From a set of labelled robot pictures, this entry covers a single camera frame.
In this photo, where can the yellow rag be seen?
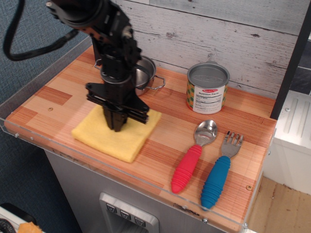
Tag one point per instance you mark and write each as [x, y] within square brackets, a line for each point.
[124, 145]

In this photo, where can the silver dispenser button panel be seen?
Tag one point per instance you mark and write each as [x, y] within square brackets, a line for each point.
[121, 217]

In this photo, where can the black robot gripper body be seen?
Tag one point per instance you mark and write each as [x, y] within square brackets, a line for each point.
[133, 106]

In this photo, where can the blue handled fork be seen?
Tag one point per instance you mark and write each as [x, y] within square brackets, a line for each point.
[215, 181]

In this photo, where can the grey toy fridge cabinet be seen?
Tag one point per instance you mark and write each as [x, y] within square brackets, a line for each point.
[141, 185]

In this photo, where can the toy tin can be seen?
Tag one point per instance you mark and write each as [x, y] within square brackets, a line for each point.
[207, 87]

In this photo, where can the red handled spoon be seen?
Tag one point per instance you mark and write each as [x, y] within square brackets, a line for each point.
[204, 134]

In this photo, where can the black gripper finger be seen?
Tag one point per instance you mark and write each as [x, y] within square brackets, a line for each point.
[109, 117]
[119, 120]

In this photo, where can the white side cabinet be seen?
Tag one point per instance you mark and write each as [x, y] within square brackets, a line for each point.
[288, 160]

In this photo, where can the orange object bottom left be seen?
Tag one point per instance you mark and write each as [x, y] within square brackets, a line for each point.
[29, 227]

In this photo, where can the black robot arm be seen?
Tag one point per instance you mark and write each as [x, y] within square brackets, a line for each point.
[112, 36]

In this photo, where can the small steel pot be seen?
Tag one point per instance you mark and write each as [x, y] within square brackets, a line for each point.
[145, 77]

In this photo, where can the clear acrylic table guard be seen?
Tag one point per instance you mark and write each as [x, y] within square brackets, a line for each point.
[50, 106]

